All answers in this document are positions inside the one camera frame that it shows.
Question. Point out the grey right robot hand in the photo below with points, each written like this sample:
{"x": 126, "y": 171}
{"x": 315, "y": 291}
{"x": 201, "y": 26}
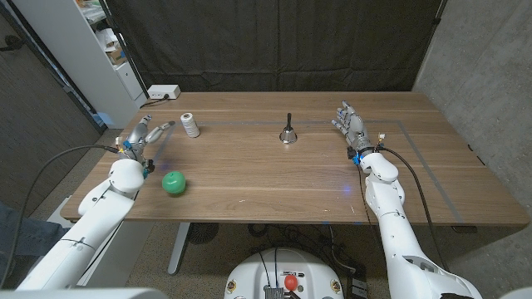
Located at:
{"x": 354, "y": 126}

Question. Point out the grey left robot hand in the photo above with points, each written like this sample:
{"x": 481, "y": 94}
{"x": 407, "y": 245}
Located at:
{"x": 137, "y": 139}

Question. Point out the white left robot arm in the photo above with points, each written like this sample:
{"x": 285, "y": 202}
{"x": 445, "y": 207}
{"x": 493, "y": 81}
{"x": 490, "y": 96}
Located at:
{"x": 87, "y": 232}

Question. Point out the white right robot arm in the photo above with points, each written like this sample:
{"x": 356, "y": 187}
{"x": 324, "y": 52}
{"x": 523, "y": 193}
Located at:
{"x": 399, "y": 236}

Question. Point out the green ball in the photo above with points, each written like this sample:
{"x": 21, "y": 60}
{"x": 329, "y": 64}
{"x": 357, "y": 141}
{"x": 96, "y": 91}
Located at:
{"x": 173, "y": 183}

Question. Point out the white power strip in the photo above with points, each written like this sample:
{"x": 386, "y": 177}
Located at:
{"x": 163, "y": 91}

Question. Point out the cardboard box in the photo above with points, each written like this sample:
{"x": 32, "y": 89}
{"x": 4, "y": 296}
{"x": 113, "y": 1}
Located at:
{"x": 116, "y": 56}

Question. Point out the black stand pole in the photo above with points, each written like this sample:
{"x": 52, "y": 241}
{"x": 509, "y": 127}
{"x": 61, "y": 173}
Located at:
{"x": 124, "y": 46}

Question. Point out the white shelf cabinet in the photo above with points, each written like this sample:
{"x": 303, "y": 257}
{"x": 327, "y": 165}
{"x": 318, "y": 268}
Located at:
{"x": 79, "y": 54}

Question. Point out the black fabric curtain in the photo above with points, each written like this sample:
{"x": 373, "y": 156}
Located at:
{"x": 274, "y": 45}

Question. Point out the round black floor object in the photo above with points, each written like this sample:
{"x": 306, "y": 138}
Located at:
{"x": 202, "y": 232}

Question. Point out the person's leg in jeans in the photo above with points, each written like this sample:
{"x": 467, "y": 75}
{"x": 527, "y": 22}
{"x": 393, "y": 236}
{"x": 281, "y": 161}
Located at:
{"x": 29, "y": 236}

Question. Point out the black floor power strip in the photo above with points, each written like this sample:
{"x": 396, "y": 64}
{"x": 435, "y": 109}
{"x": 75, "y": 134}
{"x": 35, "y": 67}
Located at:
{"x": 357, "y": 286}

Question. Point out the red emergency stop button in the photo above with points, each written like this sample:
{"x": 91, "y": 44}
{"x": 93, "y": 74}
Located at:
{"x": 291, "y": 282}

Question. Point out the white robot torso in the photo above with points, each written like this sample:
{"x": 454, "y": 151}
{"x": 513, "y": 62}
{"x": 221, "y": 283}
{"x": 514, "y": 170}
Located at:
{"x": 253, "y": 274}

